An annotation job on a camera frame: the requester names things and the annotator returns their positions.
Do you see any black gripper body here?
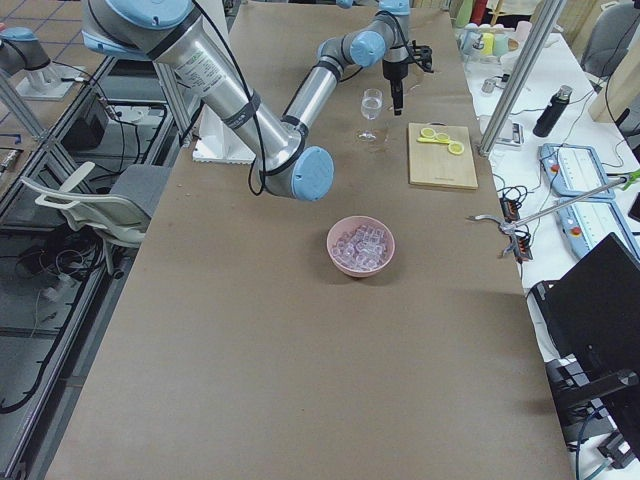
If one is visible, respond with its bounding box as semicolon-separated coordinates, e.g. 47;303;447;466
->
382;60;408;83

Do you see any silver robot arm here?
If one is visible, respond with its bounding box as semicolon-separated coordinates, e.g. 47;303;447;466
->
82;1;413;201

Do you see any clear wine glass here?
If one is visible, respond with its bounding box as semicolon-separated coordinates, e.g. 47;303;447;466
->
357;88;383;141

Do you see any clear ice cubes pile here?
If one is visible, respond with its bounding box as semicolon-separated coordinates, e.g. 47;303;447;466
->
330;225;390;272

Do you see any yellow plastic knife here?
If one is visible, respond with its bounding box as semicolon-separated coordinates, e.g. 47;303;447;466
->
416;136;451;145

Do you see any bamboo cutting board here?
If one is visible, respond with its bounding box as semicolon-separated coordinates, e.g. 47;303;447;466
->
407;123;478;190

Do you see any lemon slice far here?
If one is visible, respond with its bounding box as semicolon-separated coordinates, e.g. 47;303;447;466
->
447;142;465;155

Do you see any pink bowl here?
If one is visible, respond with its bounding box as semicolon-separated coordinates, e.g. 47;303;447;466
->
326;216;395;278

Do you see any black water bottle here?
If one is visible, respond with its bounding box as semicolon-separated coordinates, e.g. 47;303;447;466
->
533;85;573;138

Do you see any metal reacher grabber tool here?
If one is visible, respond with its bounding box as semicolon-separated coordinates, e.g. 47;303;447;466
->
467;170;639;258

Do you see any blue teach pendant far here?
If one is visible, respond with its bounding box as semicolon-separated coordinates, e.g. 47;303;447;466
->
538;143;609;197

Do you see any blue teach pendant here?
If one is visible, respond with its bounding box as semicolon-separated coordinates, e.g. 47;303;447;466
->
538;143;609;197
556;199;639;259

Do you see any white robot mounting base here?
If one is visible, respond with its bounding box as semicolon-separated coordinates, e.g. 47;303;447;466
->
192;105;256;165

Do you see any blue teach pendant near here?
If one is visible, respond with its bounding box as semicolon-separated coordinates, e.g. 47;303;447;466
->
556;199;639;259

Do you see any grey office chair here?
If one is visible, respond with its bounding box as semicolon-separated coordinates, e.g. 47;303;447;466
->
580;1;639;77

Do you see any black monitor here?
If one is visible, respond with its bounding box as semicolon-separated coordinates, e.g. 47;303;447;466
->
532;233;639;453

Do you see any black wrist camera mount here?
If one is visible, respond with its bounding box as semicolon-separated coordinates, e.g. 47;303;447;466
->
407;41;433;73

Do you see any lemon slice near handle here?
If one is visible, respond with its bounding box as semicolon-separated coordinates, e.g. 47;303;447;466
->
420;128;437;139

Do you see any aluminium frame post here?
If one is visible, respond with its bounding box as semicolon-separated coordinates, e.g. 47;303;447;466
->
478;0;566;157

